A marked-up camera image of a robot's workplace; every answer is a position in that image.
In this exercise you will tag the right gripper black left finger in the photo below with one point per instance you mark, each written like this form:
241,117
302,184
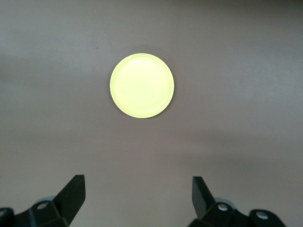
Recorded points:
68,201

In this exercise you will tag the yellow round plate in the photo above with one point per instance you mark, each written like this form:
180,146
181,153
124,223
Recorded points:
142,85

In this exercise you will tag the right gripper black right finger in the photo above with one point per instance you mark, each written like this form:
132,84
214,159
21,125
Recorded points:
203,203

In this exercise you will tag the brown table cover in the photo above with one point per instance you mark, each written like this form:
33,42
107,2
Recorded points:
47,118

